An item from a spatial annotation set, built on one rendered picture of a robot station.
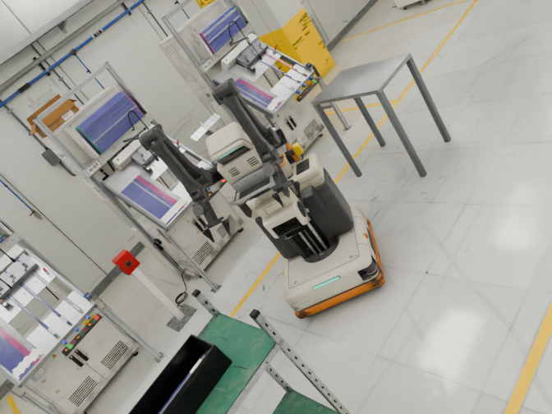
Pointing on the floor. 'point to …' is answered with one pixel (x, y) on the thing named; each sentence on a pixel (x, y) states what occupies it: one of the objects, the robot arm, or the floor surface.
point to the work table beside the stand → (340, 82)
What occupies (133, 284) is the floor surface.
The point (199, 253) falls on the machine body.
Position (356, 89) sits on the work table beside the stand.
